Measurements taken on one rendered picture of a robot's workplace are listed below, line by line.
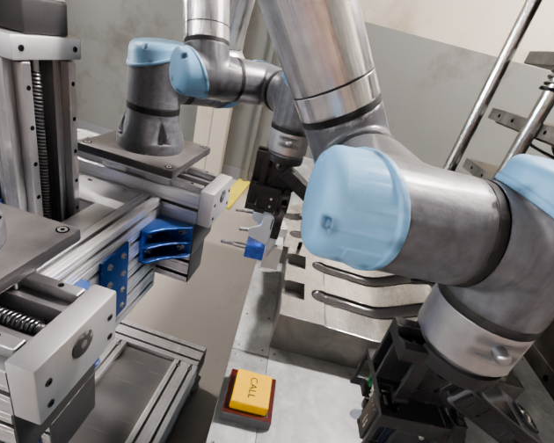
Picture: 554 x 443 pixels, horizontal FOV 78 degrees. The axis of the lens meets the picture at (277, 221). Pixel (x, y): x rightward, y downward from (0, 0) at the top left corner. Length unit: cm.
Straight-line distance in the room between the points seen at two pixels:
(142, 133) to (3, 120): 26
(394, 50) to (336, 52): 291
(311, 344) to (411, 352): 42
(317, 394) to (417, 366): 39
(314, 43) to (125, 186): 67
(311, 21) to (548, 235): 21
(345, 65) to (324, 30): 3
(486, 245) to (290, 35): 20
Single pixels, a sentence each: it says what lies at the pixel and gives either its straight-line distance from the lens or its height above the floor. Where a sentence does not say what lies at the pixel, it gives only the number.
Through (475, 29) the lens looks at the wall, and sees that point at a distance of 332.
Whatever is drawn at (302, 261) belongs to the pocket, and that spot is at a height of 87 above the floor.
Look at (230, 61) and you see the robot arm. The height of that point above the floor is 128.
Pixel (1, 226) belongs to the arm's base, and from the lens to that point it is 52.
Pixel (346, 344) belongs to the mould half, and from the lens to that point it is 71.
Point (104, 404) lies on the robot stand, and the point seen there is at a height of 21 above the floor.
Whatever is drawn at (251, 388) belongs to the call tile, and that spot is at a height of 84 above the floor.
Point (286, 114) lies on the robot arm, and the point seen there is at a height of 122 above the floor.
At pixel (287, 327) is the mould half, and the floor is 86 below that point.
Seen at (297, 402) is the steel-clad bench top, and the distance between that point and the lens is 67.
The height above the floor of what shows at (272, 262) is 92.
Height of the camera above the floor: 133
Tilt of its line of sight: 27 degrees down
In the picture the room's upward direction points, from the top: 15 degrees clockwise
